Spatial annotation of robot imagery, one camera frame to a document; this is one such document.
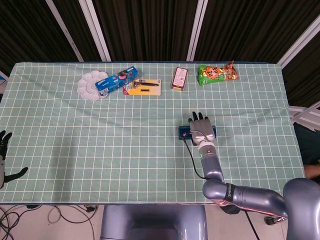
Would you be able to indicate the chrome caster wheel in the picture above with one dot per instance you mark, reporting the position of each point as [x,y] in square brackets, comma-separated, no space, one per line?
[272,220]

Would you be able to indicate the person's bare forearm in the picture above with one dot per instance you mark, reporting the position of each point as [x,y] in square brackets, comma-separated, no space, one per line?
[312,172]

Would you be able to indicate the blue Oreo cookie box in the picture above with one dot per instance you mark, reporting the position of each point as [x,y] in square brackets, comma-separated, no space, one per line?
[112,81]

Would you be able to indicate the razor on yellow card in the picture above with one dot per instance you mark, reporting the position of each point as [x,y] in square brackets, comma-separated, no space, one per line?
[150,91]

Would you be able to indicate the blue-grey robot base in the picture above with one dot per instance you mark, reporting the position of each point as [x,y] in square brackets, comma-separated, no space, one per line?
[155,220]

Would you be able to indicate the thin white partition post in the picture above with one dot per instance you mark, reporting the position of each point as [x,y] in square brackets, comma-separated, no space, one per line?
[65,31]

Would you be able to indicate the wide double white post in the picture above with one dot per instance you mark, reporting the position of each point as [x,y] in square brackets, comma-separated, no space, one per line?
[96,31]

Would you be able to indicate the blue folding glasses case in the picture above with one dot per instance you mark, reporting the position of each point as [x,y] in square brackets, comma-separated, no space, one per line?
[182,128]

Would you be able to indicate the white metal rack frame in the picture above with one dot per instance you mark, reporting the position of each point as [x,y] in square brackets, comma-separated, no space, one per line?
[302,112]

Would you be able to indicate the black pleated curtain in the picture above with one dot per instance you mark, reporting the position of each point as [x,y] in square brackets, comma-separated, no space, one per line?
[150,27]

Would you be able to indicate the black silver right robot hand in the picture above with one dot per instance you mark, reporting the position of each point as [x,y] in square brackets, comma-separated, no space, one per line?
[202,130]

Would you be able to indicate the person in dark shirt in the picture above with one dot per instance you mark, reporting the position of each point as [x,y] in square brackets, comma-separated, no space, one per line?
[308,142]

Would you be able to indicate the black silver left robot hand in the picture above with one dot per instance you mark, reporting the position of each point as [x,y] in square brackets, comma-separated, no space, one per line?
[2,162]

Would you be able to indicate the black power plug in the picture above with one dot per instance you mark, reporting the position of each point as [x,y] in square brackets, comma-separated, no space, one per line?
[89,208]

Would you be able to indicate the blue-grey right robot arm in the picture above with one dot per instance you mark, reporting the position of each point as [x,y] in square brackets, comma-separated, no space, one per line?
[211,165]

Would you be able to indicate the white corner partition post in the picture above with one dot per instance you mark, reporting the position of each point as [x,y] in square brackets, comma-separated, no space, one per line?
[300,41]

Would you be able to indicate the white flower paint palette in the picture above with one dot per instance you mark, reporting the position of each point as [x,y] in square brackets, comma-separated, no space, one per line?
[86,85]

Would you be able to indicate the white blue board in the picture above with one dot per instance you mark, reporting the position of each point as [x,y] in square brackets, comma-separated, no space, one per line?
[3,81]

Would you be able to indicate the small brown red box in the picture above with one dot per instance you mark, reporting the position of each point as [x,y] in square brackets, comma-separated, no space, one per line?
[179,77]

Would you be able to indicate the green orange snack bag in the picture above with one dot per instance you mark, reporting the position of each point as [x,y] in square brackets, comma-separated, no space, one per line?
[215,73]

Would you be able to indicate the green checkered tablecloth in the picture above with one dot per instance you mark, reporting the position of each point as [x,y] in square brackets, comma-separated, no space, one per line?
[100,150]

